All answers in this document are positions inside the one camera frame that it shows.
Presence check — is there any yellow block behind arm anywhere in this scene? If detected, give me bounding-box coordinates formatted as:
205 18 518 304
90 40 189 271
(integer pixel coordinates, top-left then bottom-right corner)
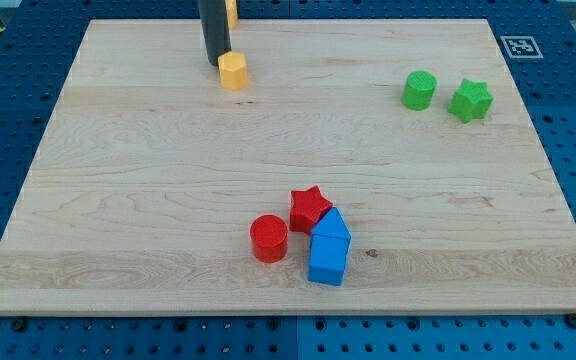
225 0 239 30

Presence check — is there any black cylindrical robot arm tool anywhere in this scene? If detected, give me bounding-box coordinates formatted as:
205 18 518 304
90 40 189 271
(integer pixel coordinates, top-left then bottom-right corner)
197 0 232 67

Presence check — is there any red star block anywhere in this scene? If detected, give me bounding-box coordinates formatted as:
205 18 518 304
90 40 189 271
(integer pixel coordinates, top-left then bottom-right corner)
289 185 333 234

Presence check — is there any red cylinder block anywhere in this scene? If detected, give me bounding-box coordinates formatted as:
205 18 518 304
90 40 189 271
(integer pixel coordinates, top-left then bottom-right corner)
249 214 288 263

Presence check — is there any blue triangle block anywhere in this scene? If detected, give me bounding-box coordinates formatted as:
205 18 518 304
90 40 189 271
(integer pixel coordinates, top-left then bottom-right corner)
311 207 352 244

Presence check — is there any wooden board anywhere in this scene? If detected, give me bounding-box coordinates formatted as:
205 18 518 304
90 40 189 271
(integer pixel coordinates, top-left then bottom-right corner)
0 19 576 317

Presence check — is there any blue cube block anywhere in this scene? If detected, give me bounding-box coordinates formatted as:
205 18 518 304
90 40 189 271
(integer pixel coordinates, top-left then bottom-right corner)
308 235 350 286

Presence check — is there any yellow hexagon block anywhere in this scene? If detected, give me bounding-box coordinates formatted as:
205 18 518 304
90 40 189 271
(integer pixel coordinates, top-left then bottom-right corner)
218 51 248 90

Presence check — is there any green cylinder block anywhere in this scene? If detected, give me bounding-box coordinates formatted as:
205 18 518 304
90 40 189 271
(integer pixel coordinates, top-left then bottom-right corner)
401 70 437 111

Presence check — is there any green star block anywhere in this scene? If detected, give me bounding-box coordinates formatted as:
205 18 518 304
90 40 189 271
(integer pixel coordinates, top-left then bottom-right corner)
448 78 494 124

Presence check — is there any white fiducial marker tag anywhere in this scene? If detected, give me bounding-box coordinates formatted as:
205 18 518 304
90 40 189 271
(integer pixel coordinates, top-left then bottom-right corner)
501 35 543 59

